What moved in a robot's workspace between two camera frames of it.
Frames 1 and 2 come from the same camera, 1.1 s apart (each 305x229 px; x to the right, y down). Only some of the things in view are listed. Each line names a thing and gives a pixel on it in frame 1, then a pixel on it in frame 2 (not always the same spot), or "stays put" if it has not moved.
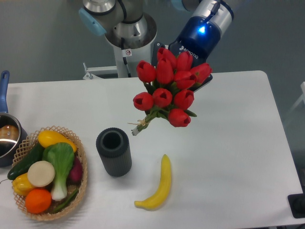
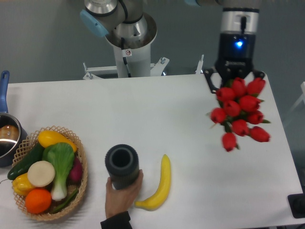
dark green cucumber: x=21 y=166 stays put
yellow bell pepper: x=21 y=184 stays put
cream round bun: x=41 y=173 stays put
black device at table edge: x=297 y=202 stays put
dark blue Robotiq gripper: x=199 y=36 → x=237 y=52
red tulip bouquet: x=170 y=81 → x=239 y=111
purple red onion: x=75 y=177 stays put
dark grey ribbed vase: x=114 y=144 → x=122 y=162
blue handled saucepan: x=12 y=139 stays put
